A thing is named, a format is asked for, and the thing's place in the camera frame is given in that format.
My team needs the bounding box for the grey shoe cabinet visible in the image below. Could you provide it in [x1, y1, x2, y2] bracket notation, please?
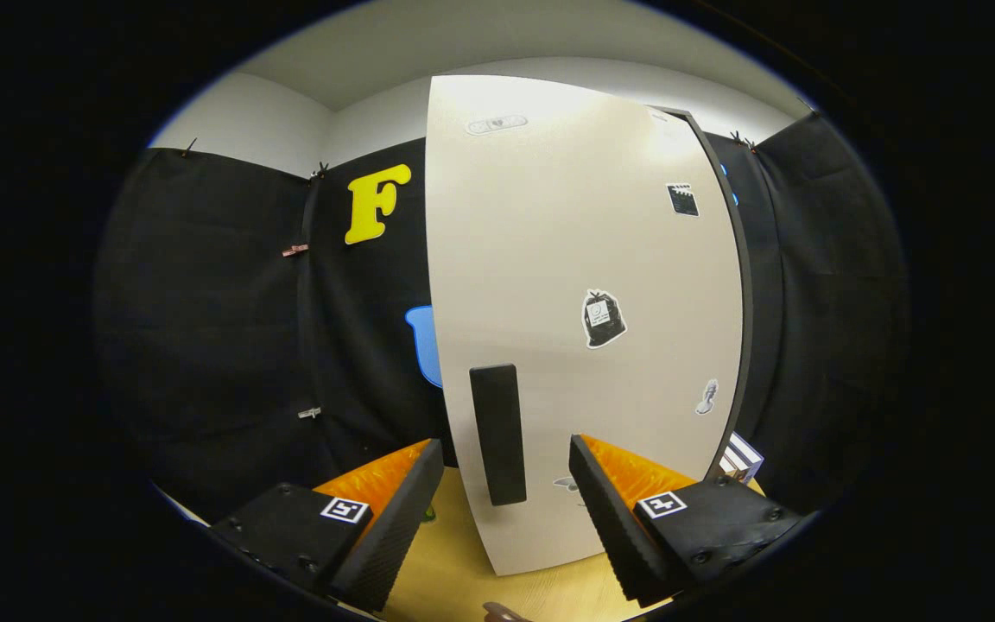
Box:
[649, 105, 756, 483]

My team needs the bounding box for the black backdrop cloth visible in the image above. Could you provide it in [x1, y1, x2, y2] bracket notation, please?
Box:
[96, 112, 909, 521]

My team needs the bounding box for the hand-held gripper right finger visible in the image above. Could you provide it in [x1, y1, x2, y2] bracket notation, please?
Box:
[568, 434, 805, 608]

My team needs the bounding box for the blue and white book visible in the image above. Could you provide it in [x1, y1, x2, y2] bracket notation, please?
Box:
[726, 432, 764, 483]

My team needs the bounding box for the beige shoe cabinet door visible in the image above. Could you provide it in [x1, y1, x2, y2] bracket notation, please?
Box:
[424, 73, 745, 578]

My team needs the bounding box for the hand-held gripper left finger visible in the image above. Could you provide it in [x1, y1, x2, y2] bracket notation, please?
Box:
[208, 438, 445, 612]

